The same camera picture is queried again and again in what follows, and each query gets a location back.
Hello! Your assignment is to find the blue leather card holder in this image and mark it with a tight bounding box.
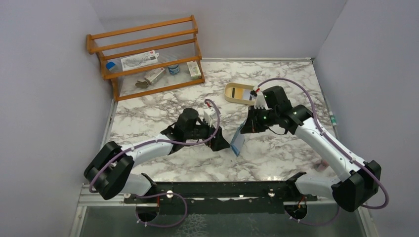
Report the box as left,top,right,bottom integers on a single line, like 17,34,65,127
230,122,245,157

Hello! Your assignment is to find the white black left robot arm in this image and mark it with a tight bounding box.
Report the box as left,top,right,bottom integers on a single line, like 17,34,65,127
84,107,230,200

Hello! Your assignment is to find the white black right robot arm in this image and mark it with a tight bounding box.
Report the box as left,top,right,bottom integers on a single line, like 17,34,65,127
240,86,381,212

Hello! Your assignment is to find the yellow grey card in tray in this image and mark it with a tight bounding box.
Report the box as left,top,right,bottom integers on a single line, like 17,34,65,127
231,87,253,101

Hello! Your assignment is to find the beige oval tray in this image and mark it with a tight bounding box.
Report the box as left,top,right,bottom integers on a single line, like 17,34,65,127
224,82,255,106

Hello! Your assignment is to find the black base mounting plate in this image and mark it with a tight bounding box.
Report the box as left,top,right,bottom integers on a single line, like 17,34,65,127
90,173,318,217

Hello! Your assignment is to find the green white small box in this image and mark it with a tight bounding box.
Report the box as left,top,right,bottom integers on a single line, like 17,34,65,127
187,61,202,80

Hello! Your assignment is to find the pink capped iridescent bottle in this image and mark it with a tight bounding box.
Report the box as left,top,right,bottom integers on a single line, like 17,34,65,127
314,160,329,172

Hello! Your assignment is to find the blue white small jar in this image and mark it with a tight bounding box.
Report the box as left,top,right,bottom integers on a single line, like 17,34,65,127
168,64,180,75

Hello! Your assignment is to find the wooden tiered shelf rack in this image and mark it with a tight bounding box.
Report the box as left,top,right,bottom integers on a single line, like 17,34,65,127
86,15,205,102

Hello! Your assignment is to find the white blister pack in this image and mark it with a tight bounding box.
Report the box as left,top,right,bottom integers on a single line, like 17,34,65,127
121,50,159,72

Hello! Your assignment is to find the blue white eraser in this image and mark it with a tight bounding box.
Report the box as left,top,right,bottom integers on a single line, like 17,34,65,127
105,61,119,73

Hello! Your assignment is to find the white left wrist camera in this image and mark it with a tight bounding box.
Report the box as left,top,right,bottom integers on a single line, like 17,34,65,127
203,107,218,127

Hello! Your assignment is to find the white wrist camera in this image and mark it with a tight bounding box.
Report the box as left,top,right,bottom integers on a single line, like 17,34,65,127
203,107,218,127
250,90,266,109

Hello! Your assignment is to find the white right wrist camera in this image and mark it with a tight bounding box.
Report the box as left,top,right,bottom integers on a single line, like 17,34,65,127
250,90,266,109

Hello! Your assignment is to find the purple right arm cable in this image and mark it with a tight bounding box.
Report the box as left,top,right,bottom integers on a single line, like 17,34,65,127
253,78,390,227

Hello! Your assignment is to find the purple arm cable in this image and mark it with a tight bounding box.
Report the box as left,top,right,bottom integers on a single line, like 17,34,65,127
253,78,390,227
88,98,221,229

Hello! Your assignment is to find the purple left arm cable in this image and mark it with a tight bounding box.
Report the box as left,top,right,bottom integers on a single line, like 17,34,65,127
88,98,221,229

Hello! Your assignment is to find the aluminium frame rail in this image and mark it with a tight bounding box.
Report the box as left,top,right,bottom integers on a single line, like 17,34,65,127
78,185,157,207

